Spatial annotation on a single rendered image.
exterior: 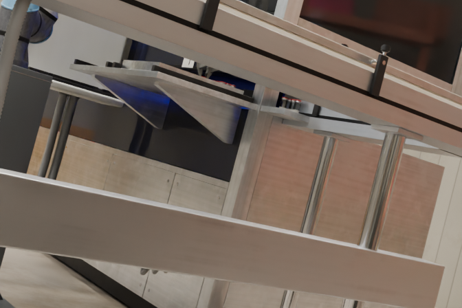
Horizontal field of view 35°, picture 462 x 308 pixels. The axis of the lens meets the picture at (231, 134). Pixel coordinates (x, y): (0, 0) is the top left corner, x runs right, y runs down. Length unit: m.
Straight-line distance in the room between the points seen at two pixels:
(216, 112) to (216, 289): 0.59
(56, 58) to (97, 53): 0.19
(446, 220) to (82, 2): 5.15
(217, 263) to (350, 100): 0.45
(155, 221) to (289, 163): 1.25
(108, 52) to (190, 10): 1.97
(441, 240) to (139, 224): 4.95
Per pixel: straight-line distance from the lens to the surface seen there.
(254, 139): 2.48
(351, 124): 2.29
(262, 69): 1.45
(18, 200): 1.27
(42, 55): 3.19
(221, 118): 2.51
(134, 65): 2.48
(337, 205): 2.77
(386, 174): 1.78
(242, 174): 2.47
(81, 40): 3.25
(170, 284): 2.71
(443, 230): 6.18
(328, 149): 2.40
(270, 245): 1.55
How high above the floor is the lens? 0.65
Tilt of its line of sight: 2 degrees up
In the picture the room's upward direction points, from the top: 15 degrees clockwise
